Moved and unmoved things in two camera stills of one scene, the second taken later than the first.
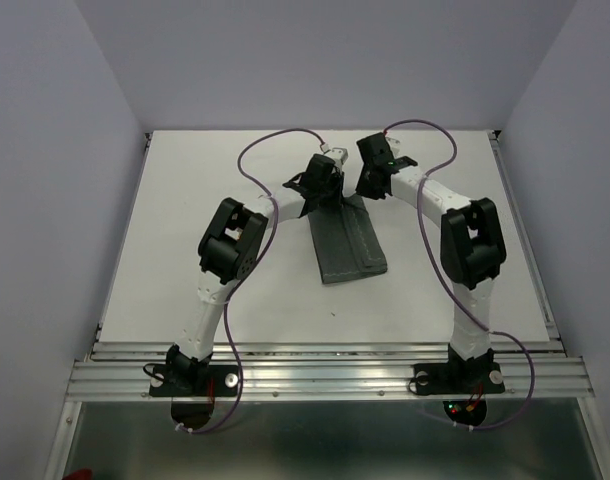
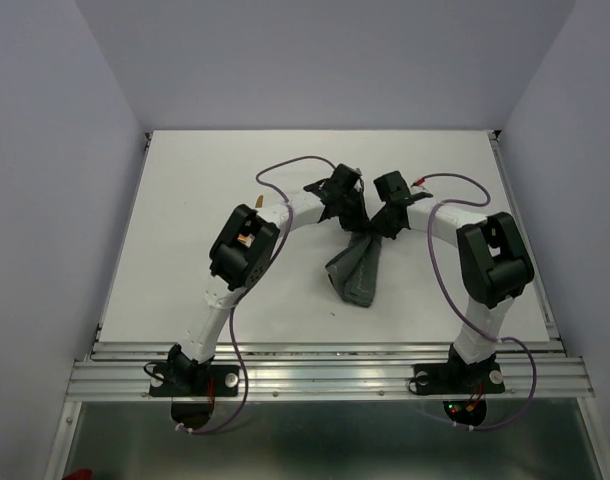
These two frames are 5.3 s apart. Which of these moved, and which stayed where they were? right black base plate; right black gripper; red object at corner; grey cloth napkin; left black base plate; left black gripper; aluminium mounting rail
Moved: grey cloth napkin; right black gripper; left black gripper
Stayed: aluminium mounting rail; red object at corner; right black base plate; left black base plate
